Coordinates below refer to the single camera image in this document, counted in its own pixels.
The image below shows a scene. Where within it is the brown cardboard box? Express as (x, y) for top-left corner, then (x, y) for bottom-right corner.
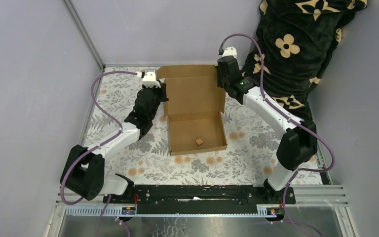
(157, 65), (227, 156)

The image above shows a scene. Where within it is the small brown cardboard scrap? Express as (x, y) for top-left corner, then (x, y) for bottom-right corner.
(195, 138), (203, 146)

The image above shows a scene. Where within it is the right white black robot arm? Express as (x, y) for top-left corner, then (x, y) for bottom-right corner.
(216, 56), (318, 203)

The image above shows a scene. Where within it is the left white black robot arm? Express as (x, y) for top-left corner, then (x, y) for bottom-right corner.
(60, 83), (168, 203)

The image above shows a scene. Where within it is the black floral blanket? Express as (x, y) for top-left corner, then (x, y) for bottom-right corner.
(241, 0), (368, 120)

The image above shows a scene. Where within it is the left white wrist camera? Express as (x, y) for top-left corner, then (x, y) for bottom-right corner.
(142, 69), (161, 88)

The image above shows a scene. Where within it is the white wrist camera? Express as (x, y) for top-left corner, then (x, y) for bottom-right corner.
(221, 46), (237, 59)
(142, 69), (161, 88)

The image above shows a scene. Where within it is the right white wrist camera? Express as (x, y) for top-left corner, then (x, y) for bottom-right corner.
(221, 46), (237, 59)

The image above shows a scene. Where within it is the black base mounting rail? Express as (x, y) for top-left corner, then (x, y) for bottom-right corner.
(103, 185), (296, 215)

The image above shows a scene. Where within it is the aluminium corner post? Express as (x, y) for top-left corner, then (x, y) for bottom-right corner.
(62, 0), (105, 71)

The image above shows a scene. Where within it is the aluminium frame rail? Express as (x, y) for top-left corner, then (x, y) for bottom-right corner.
(56, 184), (349, 217)

